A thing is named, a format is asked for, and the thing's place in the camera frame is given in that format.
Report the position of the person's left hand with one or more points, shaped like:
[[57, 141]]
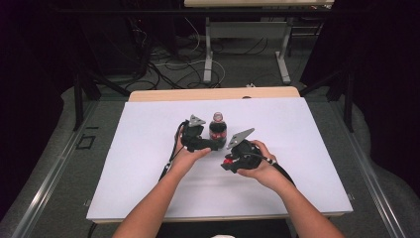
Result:
[[186, 160]]

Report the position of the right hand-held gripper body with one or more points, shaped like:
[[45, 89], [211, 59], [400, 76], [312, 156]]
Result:
[[246, 153]]

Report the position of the person's right hand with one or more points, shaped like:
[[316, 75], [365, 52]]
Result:
[[265, 172]]

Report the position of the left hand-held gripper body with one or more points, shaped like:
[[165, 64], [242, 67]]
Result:
[[193, 135]]

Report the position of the black metal stand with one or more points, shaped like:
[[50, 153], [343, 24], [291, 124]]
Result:
[[82, 92], [346, 95]]

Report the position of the cola bottle with red label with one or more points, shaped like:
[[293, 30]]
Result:
[[218, 131]]

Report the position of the metal floor rail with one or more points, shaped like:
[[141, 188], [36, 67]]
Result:
[[366, 178], [49, 178]]

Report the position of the white-legged desk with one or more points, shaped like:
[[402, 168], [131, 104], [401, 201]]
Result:
[[251, 29]]

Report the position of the red bottle cap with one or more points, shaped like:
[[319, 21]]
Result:
[[228, 161]]

